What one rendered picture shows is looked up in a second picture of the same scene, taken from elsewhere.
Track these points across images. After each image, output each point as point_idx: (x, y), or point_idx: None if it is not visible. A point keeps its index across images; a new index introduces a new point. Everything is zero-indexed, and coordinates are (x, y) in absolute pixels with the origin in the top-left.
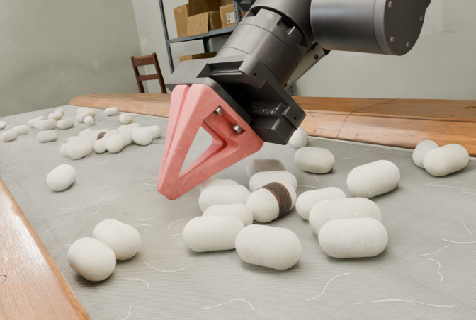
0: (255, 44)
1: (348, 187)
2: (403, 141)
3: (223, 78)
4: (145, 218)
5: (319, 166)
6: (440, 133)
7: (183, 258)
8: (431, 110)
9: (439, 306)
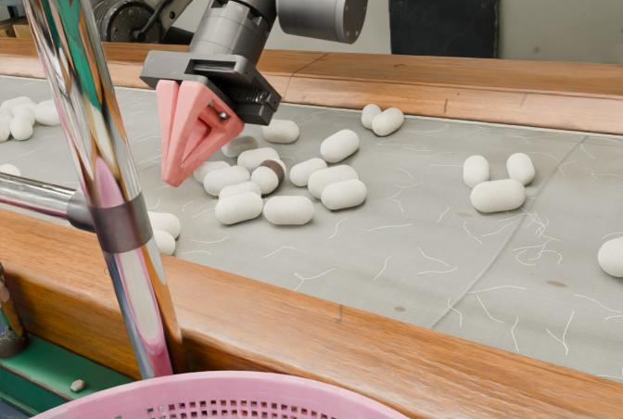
0: (232, 37)
1: (323, 155)
2: (348, 103)
3: (209, 73)
4: (151, 207)
5: (287, 137)
6: (377, 94)
7: (220, 231)
8: (366, 69)
9: (404, 225)
